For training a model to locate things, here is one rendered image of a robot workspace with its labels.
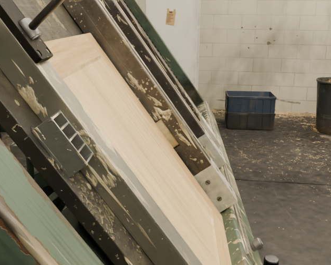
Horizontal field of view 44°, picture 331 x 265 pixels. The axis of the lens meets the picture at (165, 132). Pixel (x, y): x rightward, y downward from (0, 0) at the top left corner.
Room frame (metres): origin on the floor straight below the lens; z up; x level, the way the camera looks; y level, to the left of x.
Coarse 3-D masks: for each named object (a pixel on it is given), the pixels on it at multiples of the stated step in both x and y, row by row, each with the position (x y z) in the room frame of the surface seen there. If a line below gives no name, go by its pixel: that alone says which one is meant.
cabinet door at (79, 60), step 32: (64, 64) 0.66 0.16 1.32; (96, 64) 0.86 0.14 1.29; (96, 96) 0.71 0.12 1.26; (128, 96) 0.92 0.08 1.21; (128, 128) 0.76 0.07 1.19; (128, 160) 0.63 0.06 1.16; (160, 160) 0.81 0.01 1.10; (160, 192) 0.67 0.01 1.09; (192, 192) 0.87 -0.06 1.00; (192, 224) 0.71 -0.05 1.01; (224, 256) 0.75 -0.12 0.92
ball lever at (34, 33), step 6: (54, 0) 0.48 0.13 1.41; (60, 0) 0.48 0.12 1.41; (72, 0) 0.46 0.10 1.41; (78, 0) 0.46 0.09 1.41; (48, 6) 0.49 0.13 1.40; (54, 6) 0.49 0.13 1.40; (42, 12) 0.50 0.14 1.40; (48, 12) 0.49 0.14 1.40; (24, 18) 0.52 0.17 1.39; (36, 18) 0.50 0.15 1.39; (42, 18) 0.50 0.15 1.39; (24, 24) 0.51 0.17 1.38; (30, 24) 0.51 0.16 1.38; (36, 24) 0.51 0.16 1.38; (30, 30) 0.51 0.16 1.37; (36, 30) 0.52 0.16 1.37; (30, 36) 0.51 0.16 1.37; (36, 36) 0.52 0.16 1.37
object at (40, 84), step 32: (0, 32) 0.50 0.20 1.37; (0, 64) 0.50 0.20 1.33; (32, 64) 0.50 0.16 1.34; (32, 96) 0.50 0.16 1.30; (64, 96) 0.51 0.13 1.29; (96, 128) 0.53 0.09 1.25; (96, 160) 0.50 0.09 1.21; (128, 192) 0.49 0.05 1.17; (128, 224) 0.49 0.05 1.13; (160, 224) 0.50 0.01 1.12; (160, 256) 0.49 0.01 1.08; (192, 256) 0.52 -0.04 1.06
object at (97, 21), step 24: (96, 0) 1.00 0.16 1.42; (96, 24) 1.00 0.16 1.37; (120, 48) 1.00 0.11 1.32; (120, 72) 1.00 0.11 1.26; (144, 72) 1.00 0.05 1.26; (144, 96) 1.00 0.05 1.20; (168, 120) 0.99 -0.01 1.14; (192, 144) 0.99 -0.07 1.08; (192, 168) 0.99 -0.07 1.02; (216, 168) 1.02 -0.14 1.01; (216, 192) 0.99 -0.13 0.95
